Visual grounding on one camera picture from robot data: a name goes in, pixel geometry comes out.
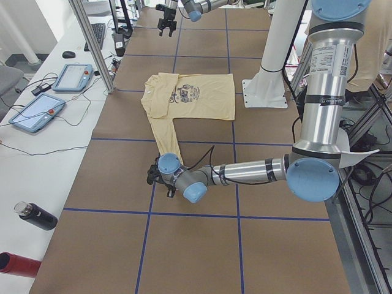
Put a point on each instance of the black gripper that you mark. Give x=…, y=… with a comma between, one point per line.
x=167, y=14
x=169, y=190

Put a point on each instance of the cream long-sleeve graphic shirt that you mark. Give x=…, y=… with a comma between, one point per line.
x=170, y=96

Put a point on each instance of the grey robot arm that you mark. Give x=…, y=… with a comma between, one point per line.
x=194, y=9
x=311, y=168

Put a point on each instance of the black keyboard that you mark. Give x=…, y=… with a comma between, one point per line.
x=99, y=32

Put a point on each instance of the black computer mouse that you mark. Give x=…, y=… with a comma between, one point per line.
x=68, y=54

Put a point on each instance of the far blue teach pendant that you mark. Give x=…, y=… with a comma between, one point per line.
x=73, y=78

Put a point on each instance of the blue teach pendant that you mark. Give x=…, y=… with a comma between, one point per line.
x=38, y=113
x=73, y=78

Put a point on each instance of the black water bottle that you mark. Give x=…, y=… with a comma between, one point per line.
x=35, y=215

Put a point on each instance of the near blue teach pendant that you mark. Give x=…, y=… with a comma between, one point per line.
x=38, y=113

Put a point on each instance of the red bottle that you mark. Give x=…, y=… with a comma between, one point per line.
x=19, y=265

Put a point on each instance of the aluminium frame post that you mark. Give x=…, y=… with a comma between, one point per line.
x=86, y=28

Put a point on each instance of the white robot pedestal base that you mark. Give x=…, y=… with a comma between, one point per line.
x=266, y=89

